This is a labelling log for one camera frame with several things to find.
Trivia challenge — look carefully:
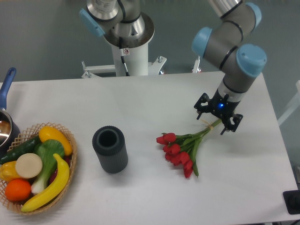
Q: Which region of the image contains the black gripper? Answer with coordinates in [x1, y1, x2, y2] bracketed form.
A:
[194, 90, 243, 135]

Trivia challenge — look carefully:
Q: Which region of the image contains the red tulip bouquet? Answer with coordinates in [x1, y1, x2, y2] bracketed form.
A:
[156, 119, 221, 179]

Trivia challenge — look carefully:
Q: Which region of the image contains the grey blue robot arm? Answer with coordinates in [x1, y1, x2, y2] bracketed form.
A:
[79, 0, 267, 132]

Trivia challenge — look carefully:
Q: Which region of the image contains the black device at edge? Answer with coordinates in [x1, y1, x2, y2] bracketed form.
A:
[283, 190, 300, 215]

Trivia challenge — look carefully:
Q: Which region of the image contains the dark grey ribbed vase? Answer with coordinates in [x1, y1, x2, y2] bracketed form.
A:
[92, 126, 128, 174]

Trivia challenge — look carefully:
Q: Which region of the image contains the red item in basket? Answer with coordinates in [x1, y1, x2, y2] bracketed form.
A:
[48, 156, 71, 185]

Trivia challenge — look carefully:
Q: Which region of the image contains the yellow banana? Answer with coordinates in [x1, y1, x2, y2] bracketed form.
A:
[21, 153, 70, 213]

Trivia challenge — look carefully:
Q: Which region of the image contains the yellow squash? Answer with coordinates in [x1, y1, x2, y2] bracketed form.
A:
[38, 126, 73, 156]

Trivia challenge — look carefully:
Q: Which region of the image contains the green bok choy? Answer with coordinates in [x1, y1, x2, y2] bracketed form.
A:
[31, 139, 65, 195]

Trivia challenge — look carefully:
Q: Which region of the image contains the woven wicker basket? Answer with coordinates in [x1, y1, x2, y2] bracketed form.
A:
[0, 122, 77, 215]

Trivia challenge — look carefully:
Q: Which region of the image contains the green cucumber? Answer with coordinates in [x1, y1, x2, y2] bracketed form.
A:
[0, 136, 41, 165]

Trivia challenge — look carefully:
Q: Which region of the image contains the beige round disc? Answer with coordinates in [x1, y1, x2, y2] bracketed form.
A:
[15, 153, 43, 179]

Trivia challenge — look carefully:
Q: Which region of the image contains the orange fruit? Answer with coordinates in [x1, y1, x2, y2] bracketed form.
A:
[5, 179, 31, 202]

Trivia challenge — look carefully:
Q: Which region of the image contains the yellow bell pepper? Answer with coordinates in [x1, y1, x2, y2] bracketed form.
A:
[0, 161, 21, 182]

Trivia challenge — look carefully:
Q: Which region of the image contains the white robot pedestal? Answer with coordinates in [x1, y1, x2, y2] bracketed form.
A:
[104, 12, 155, 76]

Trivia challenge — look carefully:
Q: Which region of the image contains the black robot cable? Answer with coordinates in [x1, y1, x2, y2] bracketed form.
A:
[118, 37, 130, 77]

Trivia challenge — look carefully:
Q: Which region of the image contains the blue handled saucepan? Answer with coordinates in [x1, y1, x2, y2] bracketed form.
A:
[0, 67, 20, 157]

